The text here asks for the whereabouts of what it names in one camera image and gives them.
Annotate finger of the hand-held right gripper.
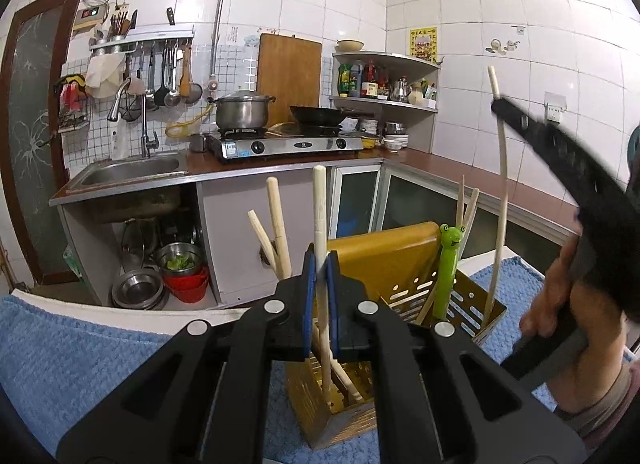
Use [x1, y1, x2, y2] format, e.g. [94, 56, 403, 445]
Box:
[491, 96, 626, 210]

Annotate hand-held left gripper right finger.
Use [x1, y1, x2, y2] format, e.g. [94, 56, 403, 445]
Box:
[325, 250, 586, 464]

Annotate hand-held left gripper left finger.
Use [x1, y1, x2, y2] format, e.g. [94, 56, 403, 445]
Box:
[56, 250, 318, 464]

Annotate long curved wooden chopstick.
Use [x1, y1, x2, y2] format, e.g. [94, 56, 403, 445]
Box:
[482, 66, 515, 329]

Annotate yellow perforated utensil holder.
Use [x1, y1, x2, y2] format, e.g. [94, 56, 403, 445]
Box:
[285, 221, 507, 451]

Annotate pale wooden chopstick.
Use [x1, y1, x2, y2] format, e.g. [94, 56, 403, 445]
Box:
[266, 177, 293, 281]
[248, 210, 282, 276]
[312, 165, 335, 407]

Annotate green frog utensil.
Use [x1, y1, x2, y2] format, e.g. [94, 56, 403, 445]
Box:
[432, 223, 471, 320]

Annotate person's right forearm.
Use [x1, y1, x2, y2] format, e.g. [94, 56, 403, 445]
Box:
[545, 334, 640, 450]

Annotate person's right hand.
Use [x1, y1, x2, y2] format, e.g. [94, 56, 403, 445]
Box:
[519, 237, 626, 340]

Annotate kitchen counter cabinet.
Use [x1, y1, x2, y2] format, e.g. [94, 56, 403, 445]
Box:
[50, 153, 581, 310]

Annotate red plastic basin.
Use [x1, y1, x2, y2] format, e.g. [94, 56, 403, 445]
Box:
[162, 267, 210, 304]

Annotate white corner shelf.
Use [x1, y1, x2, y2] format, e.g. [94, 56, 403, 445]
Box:
[332, 51, 444, 154]

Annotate steel bowl with greens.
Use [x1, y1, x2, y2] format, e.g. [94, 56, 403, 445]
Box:
[155, 243, 205, 275]

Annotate stack of white bowls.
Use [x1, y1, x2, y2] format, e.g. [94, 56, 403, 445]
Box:
[383, 121, 410, 153]

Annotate steel gas stove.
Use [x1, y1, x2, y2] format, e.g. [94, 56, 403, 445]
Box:
[207, 127, 365, 161]

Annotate stack of steel basins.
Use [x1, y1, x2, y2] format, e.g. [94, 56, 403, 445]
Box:
[111, 267, 169, 310]

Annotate glass pot lid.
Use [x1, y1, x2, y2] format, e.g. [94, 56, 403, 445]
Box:
[120, 218, 161, 270]

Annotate black wok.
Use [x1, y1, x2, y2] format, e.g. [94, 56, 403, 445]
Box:
[289, 104, 349, 128]

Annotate row of condiment bottles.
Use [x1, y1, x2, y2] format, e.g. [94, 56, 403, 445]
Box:
[337, 60, 439, 105]

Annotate steel cooking pot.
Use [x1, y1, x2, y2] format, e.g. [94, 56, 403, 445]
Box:
[208, 87, 277, 131]

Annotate yellow mesh bag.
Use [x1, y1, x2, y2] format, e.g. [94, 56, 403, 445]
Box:
[165, 107, 216, 140]

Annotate steel sink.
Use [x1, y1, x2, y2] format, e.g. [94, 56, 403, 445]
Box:
[65, 153, 189, 195]

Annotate wooden cutting board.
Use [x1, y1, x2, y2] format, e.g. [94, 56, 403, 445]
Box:
[257, 32, 323, 128]

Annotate steel faucet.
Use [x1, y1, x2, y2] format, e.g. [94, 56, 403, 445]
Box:
[107, 77, 160, 159]

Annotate blue towel mat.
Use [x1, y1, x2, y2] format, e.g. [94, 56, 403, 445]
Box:
[0, 257, 547, 464]

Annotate row of hanging ladles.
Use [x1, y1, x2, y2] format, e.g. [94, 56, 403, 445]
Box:
[120, 42, 204, 123]

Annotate white hanging cloth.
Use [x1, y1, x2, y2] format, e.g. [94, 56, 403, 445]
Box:
[84, 54, 126, 98]

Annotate steel utensil rack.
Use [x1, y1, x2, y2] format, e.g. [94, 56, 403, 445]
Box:
[89, 24, 196, 56]

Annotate brown framed glass door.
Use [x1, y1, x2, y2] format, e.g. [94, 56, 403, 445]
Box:
[0, 0, 87, 290]

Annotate red rubber gloves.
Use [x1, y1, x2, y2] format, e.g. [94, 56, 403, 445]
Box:
[55, 74, 86, 113]

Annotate white wall outlet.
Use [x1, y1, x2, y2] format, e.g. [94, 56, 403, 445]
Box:
[544, 92, 569, 124]

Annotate wall sticker decal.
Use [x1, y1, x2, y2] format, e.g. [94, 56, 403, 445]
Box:
[485, 37, 521, 54]

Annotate yellow wall poster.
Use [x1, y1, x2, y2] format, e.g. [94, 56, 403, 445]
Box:
[409, 27, 439, 64]

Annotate wire wall basket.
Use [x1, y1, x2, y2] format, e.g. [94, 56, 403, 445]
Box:
[42, 109, 91, 134]

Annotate steel wall pipe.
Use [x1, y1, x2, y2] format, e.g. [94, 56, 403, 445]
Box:
[208, 0, 236, 90]

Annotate power strip with red switch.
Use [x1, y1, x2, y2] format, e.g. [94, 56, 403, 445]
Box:
[74, 5, 109, 30]

